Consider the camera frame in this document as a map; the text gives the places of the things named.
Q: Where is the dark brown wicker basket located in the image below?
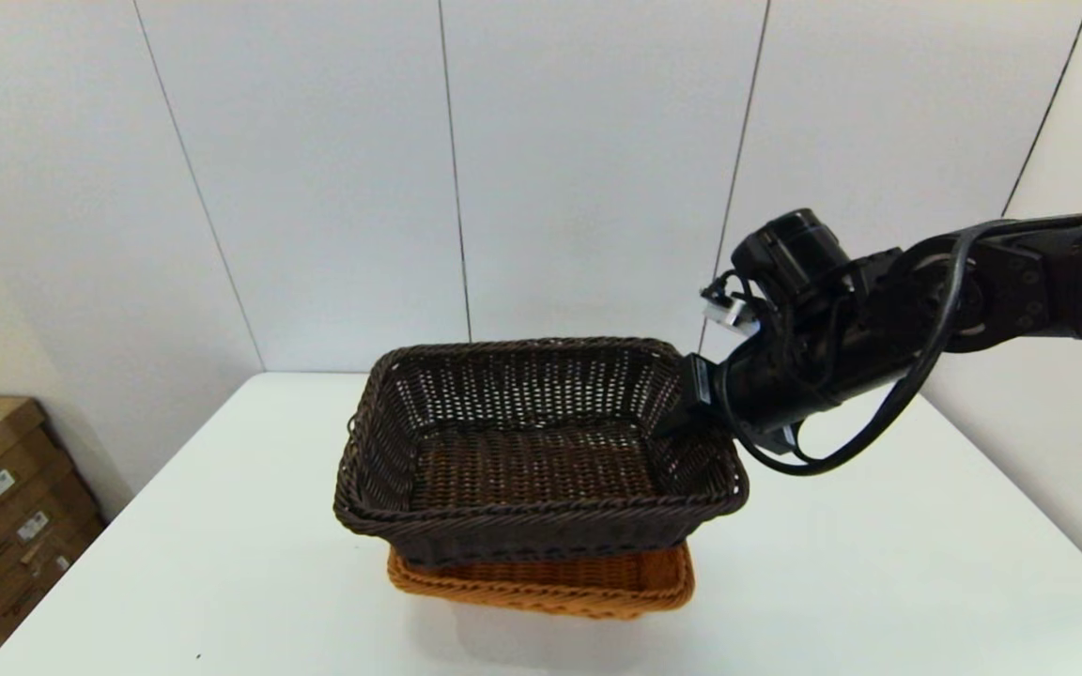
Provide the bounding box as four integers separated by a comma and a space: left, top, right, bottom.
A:
332, 336, 750, 569

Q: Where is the orange wicker basket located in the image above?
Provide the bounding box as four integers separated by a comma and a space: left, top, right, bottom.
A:
387, 540, 696, 621

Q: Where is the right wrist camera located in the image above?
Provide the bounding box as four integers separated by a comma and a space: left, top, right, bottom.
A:
701, 272, 767, 337

